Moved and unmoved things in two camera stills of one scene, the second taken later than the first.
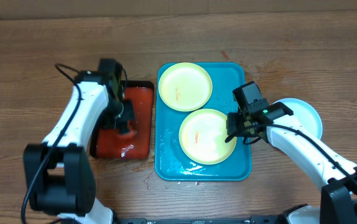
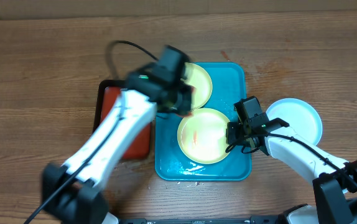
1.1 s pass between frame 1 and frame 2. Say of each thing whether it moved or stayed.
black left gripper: moved
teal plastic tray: stayed
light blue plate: stayed
